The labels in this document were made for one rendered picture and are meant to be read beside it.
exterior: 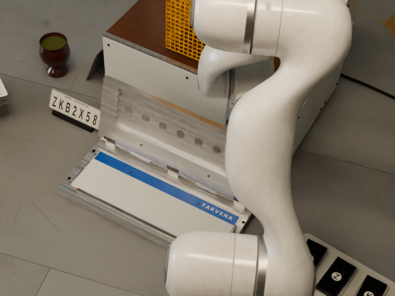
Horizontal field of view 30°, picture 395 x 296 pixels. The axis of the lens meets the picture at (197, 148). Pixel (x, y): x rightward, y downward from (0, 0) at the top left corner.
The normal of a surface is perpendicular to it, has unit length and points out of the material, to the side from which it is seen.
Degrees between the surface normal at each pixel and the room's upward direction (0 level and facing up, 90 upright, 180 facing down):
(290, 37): 72
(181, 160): 76
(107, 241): 0
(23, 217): 0
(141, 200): 0
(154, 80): 90
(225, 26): 67
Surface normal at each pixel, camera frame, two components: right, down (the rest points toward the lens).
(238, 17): -0.04, 0.25
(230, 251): 0.05, -0.64
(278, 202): 0.54, -0.01
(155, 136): -0.47, 0.47
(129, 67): -0.49, 0.64
